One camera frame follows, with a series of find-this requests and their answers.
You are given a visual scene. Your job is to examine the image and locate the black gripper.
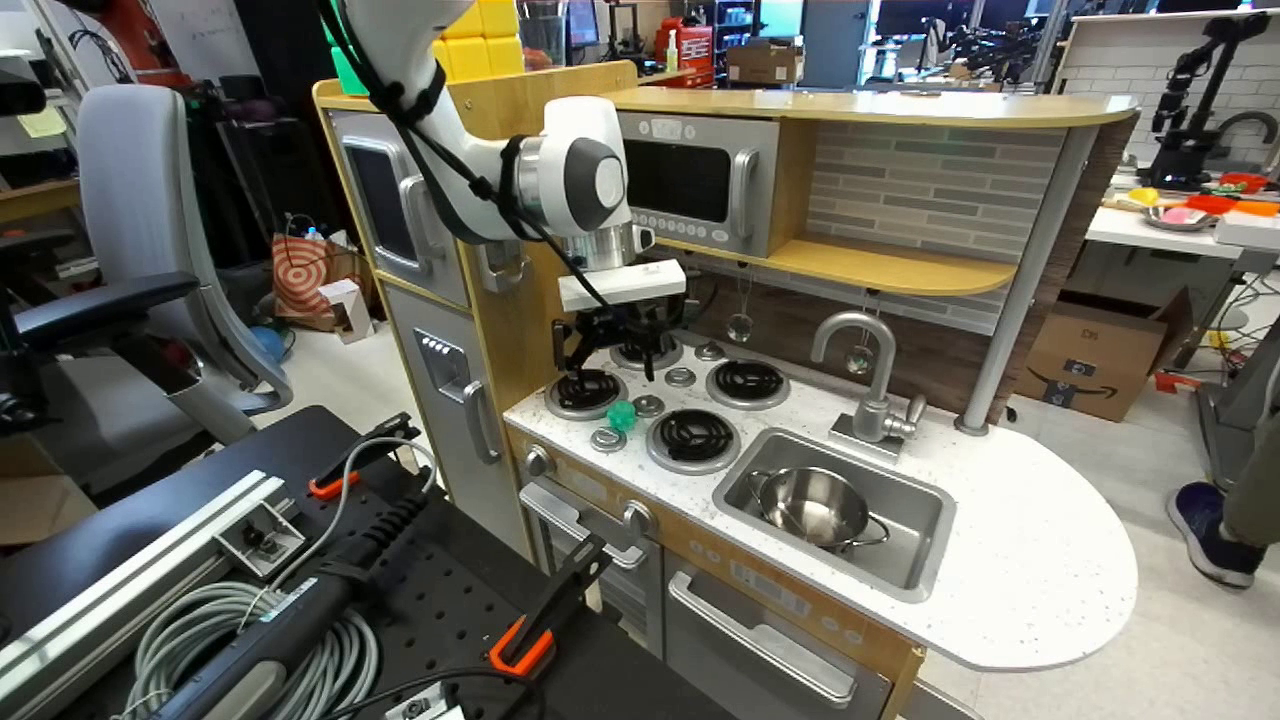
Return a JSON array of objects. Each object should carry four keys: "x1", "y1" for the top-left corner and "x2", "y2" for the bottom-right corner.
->
[{"x1": 553, "y1": 296, "x2": 684, "y2": 373}]

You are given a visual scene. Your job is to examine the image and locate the green toy object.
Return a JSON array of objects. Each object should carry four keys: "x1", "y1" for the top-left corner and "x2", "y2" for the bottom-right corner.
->
[{"x1": 605, "y1": 401, "x2": 638, "y2": 435}]

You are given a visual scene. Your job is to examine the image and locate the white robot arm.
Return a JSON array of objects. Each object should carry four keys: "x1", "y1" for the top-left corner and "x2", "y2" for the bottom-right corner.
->
[{"x1": 318, "y1": 0, "x2": 688, "y2": 377}]

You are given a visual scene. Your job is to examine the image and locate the black stove burner front left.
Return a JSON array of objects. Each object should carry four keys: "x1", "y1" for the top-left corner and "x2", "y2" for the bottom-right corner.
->
[{"x1": 547, "y1": 367, "x2": 624, "y2": 421}]

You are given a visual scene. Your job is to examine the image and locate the black stove burner front right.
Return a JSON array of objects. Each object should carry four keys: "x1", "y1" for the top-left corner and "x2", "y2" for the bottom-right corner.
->
[{"x1": 648, "y1": 410, "x2": 741, "y2": 477}]

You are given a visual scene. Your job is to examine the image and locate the black stove burner back right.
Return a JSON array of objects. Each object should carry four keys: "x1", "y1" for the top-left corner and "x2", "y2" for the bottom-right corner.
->
[{"x1": 709, "y1": 361, "x2": 787, "y2": 410}]

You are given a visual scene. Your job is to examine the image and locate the steel pot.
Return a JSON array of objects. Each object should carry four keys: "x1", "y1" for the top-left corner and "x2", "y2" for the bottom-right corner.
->
[{"x1": 756, "y1": 464, "x2": 890, "y2": 551}]

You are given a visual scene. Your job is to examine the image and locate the grey toy sink basin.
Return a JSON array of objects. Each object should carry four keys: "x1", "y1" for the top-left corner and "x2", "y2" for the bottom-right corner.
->
[{"x1": 715, "y1": 434, "x2": 954, "y2": 599}]

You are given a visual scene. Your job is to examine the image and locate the toy microwave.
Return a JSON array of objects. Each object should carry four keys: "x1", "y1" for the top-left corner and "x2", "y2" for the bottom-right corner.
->
[{"x1": 620, "y1": 114, "x2": 778, "y2": 255}]

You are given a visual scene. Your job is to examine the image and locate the toy kitchen play set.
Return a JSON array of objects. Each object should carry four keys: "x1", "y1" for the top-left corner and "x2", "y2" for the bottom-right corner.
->
[{"x1": 310, "y1": 66, "x2": 1140, "y2": 684}]

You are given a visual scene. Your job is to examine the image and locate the silver toy faucet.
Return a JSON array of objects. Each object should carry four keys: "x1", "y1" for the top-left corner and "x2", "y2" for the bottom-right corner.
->
[{"x1": 808, "y1": 314, "x2": 929, "y2": 458}]

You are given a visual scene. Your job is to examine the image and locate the orange black clamp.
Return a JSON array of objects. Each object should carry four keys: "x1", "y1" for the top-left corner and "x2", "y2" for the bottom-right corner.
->
[{"x1": 485, "y1": 537, "x2": 611, "y2": 682}]

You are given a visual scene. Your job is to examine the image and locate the cardboard box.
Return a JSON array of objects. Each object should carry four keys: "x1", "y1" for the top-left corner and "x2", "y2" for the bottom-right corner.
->
[{"x1": 1017, "y1": 289, "x2": 1191, "y2": 421}]

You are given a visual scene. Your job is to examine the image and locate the grey office chair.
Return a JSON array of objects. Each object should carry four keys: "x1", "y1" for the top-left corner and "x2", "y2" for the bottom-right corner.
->
[{"x1": 17, "y1": 86, "x2": 293, "y2": 442}]

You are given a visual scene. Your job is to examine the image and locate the blue sneaker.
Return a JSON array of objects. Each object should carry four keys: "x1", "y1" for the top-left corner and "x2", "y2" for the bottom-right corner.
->
[{"x1": 1166, "y1": 479, "x2": 1264, "y2": 589}]

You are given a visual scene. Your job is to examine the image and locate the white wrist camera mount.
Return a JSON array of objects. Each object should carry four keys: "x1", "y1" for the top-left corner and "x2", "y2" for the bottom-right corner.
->
[{"x1": 558, "y1": 261, "x2": 688, "y2": 314}]

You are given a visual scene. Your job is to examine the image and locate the grey coiled cable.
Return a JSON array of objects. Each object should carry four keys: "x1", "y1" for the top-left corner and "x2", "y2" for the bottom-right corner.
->
[{"x1": 115, "y1": 577, "x2": 384, "y2": 720}]

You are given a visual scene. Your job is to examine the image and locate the aluminium rail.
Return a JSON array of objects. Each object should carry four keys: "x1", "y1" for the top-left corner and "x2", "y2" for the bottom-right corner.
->
[{"x1": 0, "y1": 472, "x2": 283, "y2": 720}]

